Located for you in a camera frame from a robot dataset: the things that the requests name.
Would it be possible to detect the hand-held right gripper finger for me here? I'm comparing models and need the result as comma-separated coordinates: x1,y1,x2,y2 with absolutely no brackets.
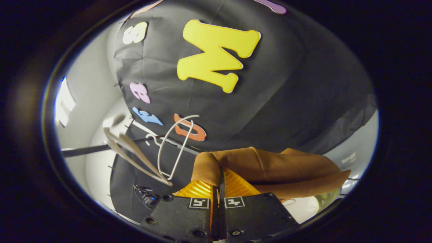
219,168,300,243
139,179,220,243

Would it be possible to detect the brown shirt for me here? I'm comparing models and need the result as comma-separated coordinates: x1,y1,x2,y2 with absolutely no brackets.
191,146,351,200

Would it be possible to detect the white clothes hanger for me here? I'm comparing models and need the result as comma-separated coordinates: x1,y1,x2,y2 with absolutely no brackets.
103,115,173,187
145,115,200,180

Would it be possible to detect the row of black cloth clips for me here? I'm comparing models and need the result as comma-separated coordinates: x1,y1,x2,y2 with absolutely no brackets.
106,19,135,198

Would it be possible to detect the ceiling light panel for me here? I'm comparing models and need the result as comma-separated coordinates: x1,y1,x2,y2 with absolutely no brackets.
55,77,76,127

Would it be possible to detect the black backdrop cloth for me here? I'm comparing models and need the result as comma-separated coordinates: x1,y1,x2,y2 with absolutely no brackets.
106,0,378,223

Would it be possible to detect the black clothes rail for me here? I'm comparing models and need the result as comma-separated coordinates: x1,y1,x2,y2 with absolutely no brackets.
60,134,201,158

